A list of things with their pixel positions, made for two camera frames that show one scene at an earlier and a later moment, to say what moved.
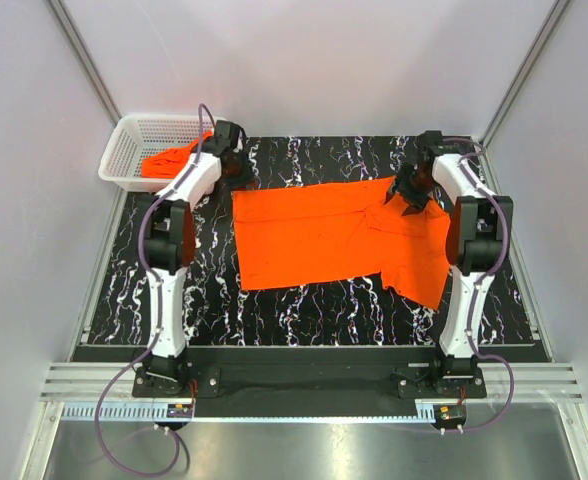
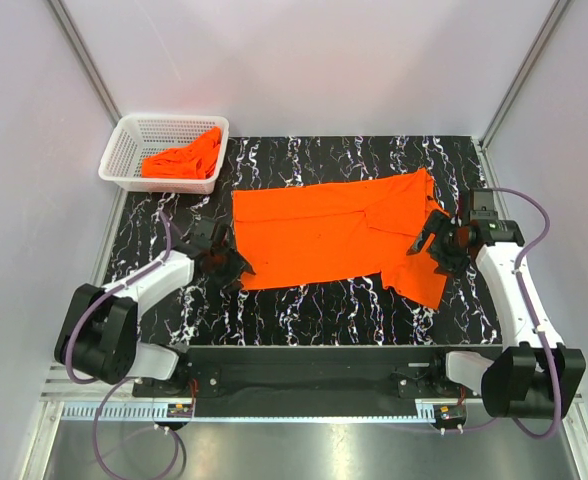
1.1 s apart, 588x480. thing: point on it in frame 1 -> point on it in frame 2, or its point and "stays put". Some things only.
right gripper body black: x=412 y=183 -> x=447 y=243
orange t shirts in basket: x=162 y=163 stays put
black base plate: x=307 y=381 stays put
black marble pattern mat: x=354 y=313 stays put
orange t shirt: x=299 y=233 stays put
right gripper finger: x=395 y=187 -> x=435 y=221
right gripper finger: x=415 y=204 -> x=452 y=265
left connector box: x=180 y=410 stays put
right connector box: x=454 y=414 stays put
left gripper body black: x=241 y=173 -> x=226 y=267
